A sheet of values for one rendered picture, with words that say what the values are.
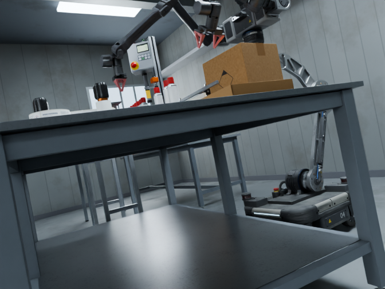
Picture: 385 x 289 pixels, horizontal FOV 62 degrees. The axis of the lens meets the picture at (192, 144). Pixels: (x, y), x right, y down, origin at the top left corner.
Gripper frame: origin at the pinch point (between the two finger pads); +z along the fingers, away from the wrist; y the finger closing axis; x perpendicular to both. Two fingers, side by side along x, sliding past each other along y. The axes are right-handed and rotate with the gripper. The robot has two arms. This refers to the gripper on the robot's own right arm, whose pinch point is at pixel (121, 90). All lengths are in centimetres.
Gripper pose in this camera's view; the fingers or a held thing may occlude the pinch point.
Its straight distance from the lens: 202.9
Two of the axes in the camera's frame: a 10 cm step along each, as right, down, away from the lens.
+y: 4.7, -0.9, -8.8
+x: 8.7, -1.4, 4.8
